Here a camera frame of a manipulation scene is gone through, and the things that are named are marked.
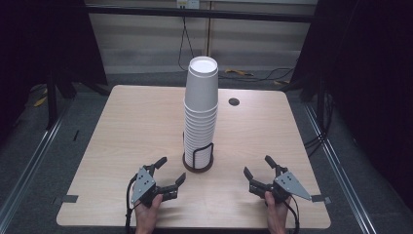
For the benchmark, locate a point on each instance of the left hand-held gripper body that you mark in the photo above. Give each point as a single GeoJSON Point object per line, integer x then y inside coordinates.
{"type": "Point", "coordinates": [142, 185]}

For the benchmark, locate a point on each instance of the person's right hand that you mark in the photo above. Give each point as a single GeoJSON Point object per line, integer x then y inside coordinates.
{"type": "Point", "coordinates": [276, 216]}

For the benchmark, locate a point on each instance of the black metal stand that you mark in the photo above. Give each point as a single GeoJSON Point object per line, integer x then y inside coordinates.
{"type": "Point", "coordinates": [51, 100]}

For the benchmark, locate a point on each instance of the black horizontal bar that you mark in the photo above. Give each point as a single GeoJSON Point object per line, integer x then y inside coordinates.
{"type": "Point", "coordinates": [195, 13]}

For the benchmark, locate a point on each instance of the grey tape piece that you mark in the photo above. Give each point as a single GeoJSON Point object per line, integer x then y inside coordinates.
{"type": "Point", "coordinates": [69, 199]}
{"type": "Point", "coordinates": [321, 199]}

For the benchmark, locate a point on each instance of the person's left hand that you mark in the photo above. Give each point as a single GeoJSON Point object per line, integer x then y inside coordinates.
{"type": "Point", "coordinates": [147, 216]}

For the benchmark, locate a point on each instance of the yellow floor tape strip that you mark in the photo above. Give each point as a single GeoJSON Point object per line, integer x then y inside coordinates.
{"type": "Point", "coordinates": [238, 71]}

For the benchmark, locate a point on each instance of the wall power socket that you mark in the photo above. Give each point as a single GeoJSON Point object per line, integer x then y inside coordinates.
{"type": "Point", "coordinates": [188, 3]}

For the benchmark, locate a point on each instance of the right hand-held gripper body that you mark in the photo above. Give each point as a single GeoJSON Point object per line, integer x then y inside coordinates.
{"type": "Point", "coordinates": [289, 183]}

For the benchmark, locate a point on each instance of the metal floor rail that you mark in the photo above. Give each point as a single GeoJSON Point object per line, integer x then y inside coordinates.
{"type": "Point", "coordinates": [29, 165]}
{"type": "Point", "coordinates": [341, 169]}

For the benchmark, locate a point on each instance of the black curtain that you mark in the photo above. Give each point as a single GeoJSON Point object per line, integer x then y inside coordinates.
{"type": "Point", "coordinates": [39, 39]}
{"type": "Point", "coordinates": [367, 81]}

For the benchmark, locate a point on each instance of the yellow floor scrap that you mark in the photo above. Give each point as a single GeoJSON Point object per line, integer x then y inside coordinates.
{"type": "Point", "coordinates": [40, 101]}

